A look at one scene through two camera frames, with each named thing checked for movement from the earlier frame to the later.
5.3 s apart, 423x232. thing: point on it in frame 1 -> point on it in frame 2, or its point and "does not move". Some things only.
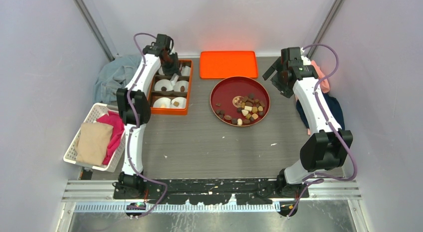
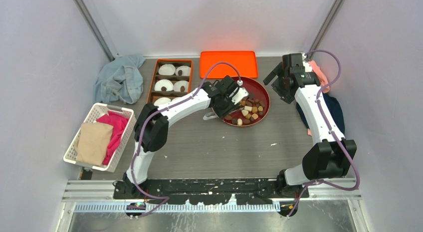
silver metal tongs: x=174 y=79 -> x=210 y=115
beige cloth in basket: x=93 y=142 does not move
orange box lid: x=222 y=64 does not move
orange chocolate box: x=168 y=99 does not move
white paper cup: x=162 y=102 does not move
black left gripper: x=175 y=69 -> x=222 y=113
